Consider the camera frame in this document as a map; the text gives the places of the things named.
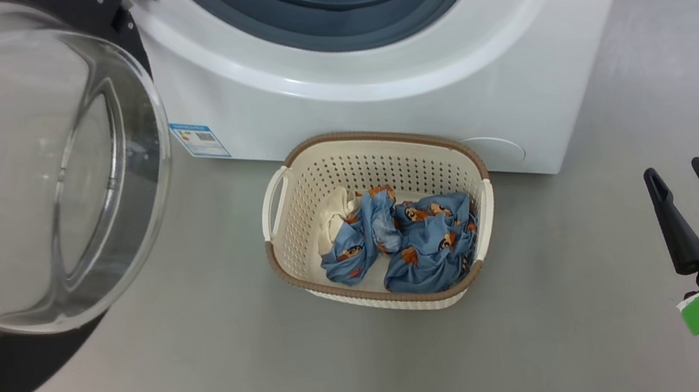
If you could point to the blue and cream printed garment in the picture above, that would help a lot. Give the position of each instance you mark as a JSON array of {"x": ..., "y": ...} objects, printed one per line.
[{"x": 355, "y": 252}]

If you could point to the white washing machine body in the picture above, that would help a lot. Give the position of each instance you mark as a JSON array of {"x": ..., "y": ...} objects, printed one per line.
[{"x": 372, "y": 78}]

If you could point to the round white filter cover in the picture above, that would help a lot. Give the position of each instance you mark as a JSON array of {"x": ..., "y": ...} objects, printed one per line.
[{"x": 502, "y": 150}]

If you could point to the blue energy label sticker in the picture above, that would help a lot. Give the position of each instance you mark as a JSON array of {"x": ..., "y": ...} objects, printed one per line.
[{"x": 200, "y": 141}]

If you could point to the cream perforated laundry basket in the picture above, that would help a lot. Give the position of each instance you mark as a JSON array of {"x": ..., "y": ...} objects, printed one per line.
[{"x": 299, "y": 233}]

